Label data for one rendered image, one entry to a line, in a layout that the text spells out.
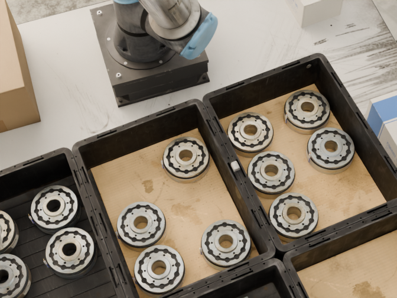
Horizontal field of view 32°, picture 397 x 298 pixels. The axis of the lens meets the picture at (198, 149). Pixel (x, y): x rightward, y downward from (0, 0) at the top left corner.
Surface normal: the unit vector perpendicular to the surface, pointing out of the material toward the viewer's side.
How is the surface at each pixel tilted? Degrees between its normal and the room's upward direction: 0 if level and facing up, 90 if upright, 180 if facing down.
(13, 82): 0
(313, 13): 90
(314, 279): 0
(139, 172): 0
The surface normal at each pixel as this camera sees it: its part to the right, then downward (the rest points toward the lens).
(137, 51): -0.14, 0.70
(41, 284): -0.04, -0.49
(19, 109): 0.29, 0.83
